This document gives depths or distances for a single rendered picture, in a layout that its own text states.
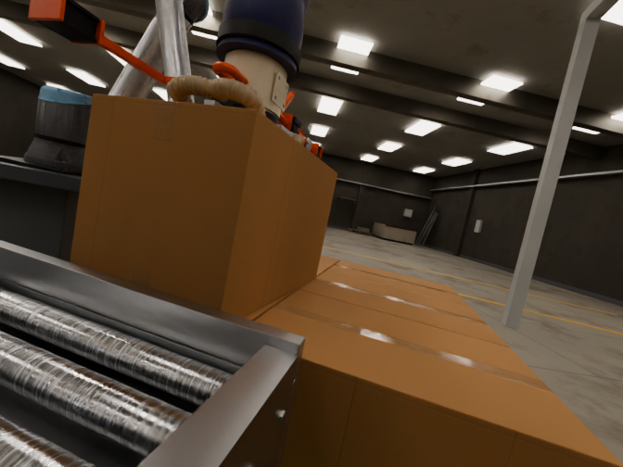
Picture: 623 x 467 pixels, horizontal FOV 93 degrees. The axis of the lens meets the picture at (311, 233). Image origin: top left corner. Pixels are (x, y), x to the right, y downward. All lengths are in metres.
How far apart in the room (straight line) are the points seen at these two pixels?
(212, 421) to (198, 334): 0.21
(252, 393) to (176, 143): 0.46
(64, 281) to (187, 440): 0.45
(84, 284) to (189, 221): 0.20
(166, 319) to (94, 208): 0.34
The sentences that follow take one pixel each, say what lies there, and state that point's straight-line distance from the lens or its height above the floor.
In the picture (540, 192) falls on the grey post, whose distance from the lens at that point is 3.76.
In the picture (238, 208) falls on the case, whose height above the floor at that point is 0.77.
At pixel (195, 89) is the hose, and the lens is 0.76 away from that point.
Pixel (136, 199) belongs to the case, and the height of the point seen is 0.75.
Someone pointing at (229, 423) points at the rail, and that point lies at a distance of 0.32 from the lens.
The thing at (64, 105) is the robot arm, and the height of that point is 0.97.
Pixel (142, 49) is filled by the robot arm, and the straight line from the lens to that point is 1.45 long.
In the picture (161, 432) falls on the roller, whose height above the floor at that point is 0.54.
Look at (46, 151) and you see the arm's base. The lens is 1.36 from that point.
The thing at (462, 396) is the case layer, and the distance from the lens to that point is 0.61.
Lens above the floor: 0.80
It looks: 5 degrees down
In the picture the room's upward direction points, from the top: 11 degrees clockwise
